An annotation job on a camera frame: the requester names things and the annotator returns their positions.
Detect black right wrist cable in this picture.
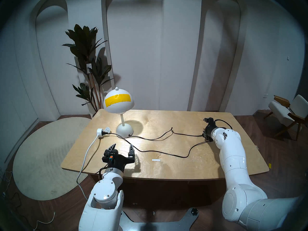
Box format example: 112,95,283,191
214,119,233,130

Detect beige oval rug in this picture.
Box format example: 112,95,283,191
13,117,93,201

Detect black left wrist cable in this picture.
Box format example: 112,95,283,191
95,166,109,180

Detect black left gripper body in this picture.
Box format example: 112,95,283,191
102,149,135,173

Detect white wooden armchair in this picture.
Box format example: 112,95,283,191
264,95,308,141

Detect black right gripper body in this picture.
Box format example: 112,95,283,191
203,123,218,142

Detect light wooden table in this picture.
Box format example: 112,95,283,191
61,109,269,181

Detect thin white floor cable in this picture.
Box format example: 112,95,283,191
32,212,56,230

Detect black lamp power cord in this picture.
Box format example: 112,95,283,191
105,128,208,159

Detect black floor cable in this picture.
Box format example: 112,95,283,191
5,192,27,216

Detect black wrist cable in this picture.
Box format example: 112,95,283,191
95,166,109,180
214,119,233,130

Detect grey metal robot base plate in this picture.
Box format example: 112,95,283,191
119,207,199,231

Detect tall green leafy plant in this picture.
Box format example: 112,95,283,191
62,24,115,113

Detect white round extension socket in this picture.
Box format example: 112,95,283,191
96,127,111,138

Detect white lamp with yellow tape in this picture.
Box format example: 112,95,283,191
103,87,135,138

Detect white extension cable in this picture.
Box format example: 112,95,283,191
77,136,99,200

